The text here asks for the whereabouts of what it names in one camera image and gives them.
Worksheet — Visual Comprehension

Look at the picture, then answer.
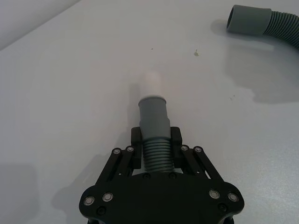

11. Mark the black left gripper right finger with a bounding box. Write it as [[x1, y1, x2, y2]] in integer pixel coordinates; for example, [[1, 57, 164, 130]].
[[170, 126, 220, 180]]

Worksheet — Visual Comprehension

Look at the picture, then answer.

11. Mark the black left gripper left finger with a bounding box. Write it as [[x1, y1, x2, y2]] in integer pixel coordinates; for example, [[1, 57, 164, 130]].
[[100, 126, 143, 183]]

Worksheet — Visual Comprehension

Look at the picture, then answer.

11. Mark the grey corrugated hose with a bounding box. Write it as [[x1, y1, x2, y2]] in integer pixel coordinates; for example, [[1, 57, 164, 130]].
[[138, 94, 176, 174], [225, 4, 299, 57]]

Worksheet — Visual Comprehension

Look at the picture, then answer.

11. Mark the white plastic pipe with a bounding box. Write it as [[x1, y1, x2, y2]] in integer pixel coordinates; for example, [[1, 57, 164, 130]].
[[139, 69, 164, 98]]

